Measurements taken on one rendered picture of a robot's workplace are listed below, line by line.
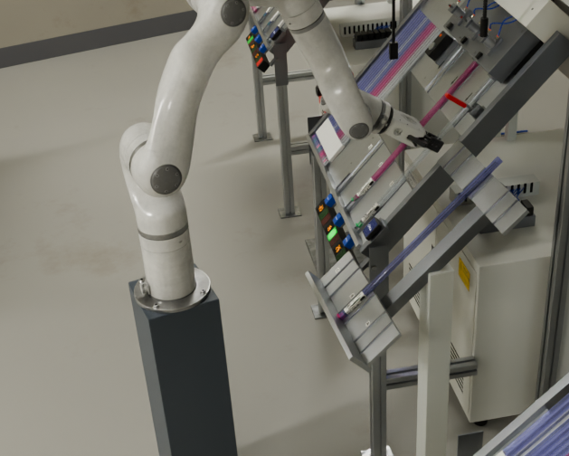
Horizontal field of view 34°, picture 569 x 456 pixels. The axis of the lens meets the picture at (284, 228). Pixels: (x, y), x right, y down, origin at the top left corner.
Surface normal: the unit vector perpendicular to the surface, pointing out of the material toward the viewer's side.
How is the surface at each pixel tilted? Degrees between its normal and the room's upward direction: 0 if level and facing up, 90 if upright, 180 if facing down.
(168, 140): 62
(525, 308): 90
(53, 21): 90
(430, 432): 90
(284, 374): 0
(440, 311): 90
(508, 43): 48
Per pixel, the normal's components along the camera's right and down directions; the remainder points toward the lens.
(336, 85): -0.27, -0.01
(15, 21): 0.40, 0.46
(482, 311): 0.18, 0.51
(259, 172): -0.06, -0.85
